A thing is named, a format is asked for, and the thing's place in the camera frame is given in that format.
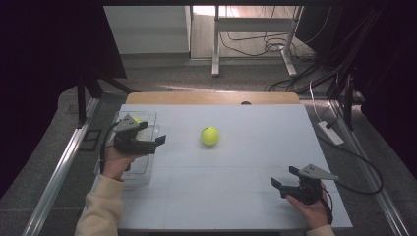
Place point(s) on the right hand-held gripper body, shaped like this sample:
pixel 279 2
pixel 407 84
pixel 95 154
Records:
pixel 306 193

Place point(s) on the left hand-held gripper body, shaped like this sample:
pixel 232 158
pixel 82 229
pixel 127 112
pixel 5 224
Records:
pixel 132 146

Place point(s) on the clear plastic container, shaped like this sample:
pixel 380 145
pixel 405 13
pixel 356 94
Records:
pixel 139 170

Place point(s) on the person's right hand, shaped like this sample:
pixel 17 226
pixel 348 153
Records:
pixel 314 214

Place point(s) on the person's left hand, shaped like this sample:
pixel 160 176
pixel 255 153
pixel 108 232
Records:
pixel 116 164

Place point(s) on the black floor plate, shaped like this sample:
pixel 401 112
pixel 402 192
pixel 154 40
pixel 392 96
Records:
pixel 90 140

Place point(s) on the white table board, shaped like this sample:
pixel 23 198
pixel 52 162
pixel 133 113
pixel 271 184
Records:
pixel 268 131

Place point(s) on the white power strip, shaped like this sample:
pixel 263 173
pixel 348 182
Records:
pixel 330 132

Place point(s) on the wooden table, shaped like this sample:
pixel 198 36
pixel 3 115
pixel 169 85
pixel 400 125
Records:
pixel 196 97

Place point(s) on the black metal stand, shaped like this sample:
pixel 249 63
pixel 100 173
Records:
pixel 348 98
pixel 81 101

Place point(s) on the dark table grommet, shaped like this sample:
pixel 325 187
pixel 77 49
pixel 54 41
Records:
pixel 246 103

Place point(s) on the white cabinet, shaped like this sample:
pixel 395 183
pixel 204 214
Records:
pixel 147 29

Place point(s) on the dark curtain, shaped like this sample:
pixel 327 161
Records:
pixel 393 82
pixel 39 82

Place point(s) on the aluminium floor rail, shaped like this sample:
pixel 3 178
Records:
pixel 373 178
pixel 59 177

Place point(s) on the white desk frame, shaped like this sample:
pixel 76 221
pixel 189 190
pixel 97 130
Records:
pixel 252 24

